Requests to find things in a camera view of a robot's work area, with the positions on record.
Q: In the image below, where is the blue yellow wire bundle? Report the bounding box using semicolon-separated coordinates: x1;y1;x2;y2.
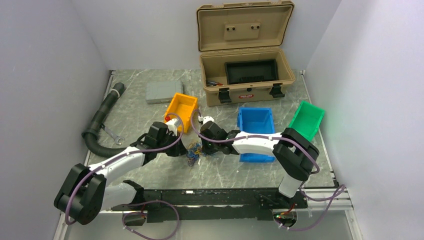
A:
186;141;204;168

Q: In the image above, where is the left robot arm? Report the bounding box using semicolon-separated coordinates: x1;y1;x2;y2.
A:
53;118;187;225

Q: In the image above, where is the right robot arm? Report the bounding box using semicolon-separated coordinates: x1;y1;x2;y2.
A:
195;121;320;198

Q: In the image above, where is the orange plastic bin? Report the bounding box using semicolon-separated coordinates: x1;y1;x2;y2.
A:
164;92;198;134

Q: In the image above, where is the silver wrench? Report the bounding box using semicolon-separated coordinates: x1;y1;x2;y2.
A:
100;123;125;146

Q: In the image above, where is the grey plastic case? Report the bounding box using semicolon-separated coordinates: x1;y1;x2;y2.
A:
145;80;184;105

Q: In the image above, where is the blue plastic bin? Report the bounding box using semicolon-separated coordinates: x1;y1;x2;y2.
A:
236;107;276;163

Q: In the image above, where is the black toolbox tray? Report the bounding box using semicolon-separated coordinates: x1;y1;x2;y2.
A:
224;59;279;85

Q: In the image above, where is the green plastic bin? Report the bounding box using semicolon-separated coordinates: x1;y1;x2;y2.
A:
288;101;325;141

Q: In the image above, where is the tan plastic toolbox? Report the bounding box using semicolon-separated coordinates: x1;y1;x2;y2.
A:
196;0;295;107

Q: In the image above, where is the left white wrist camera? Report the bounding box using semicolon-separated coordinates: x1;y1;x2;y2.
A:
165;117;184;135

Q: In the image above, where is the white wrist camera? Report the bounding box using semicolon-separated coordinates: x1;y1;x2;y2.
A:
197;116;215;125
165;117;184;135

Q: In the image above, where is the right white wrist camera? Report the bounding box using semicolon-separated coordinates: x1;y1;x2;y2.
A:
197;116;215;125

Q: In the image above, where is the red handled screwdriver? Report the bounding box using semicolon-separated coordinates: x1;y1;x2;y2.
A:
206;80;223;87

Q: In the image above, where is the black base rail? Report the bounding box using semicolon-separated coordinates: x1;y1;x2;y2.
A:
112;187;308;223

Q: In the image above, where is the black corrugated hose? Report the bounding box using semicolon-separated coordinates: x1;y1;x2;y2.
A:
81;82;127;158

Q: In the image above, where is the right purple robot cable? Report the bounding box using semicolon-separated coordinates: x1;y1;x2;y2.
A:
190;109;347;232

